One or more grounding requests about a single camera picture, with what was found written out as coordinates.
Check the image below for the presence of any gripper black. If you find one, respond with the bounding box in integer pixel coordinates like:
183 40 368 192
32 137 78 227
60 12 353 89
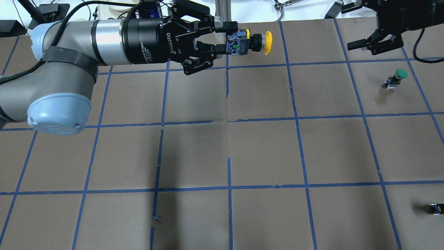
122 0 239 75
341 0 444 55

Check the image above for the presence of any yellow push button switch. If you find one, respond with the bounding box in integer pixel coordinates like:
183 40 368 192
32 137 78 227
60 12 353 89
225 29 273 56

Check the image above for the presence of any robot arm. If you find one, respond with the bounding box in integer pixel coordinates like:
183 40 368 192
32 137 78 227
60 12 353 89
0 0 238 135

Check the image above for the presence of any aluminium frame post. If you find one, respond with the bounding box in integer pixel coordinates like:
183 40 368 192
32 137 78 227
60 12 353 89
215 0 232 21

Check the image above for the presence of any green push button switch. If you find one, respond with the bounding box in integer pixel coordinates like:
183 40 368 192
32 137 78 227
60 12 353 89
384 69 408 90

